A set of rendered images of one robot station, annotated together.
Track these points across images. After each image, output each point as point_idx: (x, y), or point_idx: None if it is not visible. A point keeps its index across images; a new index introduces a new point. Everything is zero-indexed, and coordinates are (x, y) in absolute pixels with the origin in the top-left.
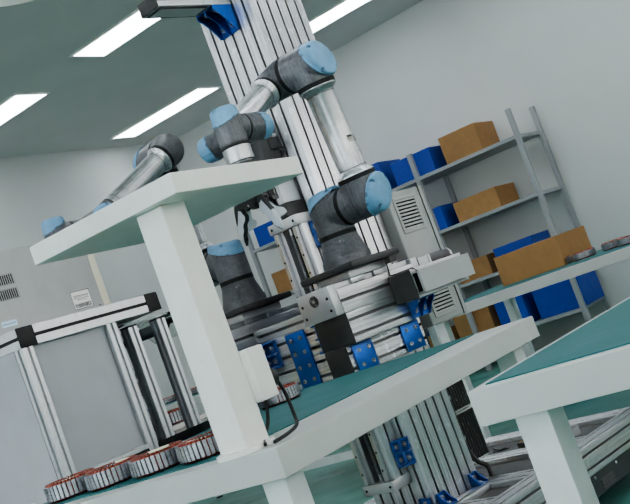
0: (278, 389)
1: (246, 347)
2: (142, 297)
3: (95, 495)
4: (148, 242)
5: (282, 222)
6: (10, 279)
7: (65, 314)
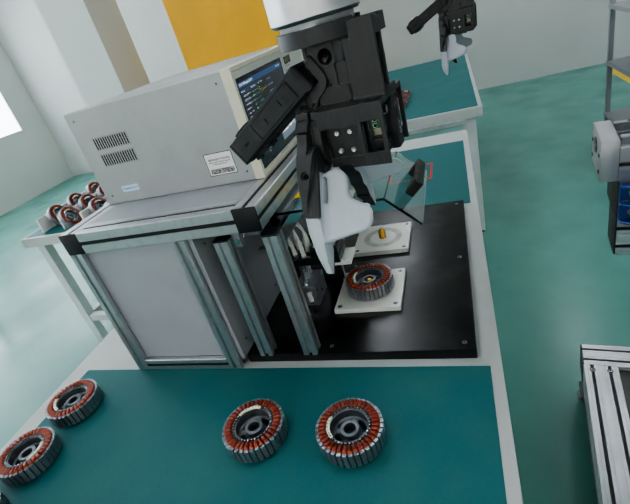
0: (322, 443)
1: None
2: (228, 214)
3: None
4: None
5: (328, 261)
6: (124, 138)
7: (197, 181)
